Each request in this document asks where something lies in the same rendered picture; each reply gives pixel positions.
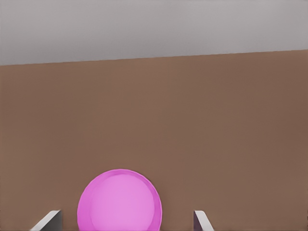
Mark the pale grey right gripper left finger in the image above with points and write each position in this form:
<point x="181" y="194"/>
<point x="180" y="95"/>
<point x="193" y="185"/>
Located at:
<point x="51" y="222"/>

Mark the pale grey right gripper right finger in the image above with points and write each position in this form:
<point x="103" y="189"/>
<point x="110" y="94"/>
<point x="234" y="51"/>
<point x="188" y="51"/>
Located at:
<point x="201" y="222"/>

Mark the pink plate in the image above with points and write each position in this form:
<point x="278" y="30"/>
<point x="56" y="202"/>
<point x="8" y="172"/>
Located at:
<point x="119" y="201"/>

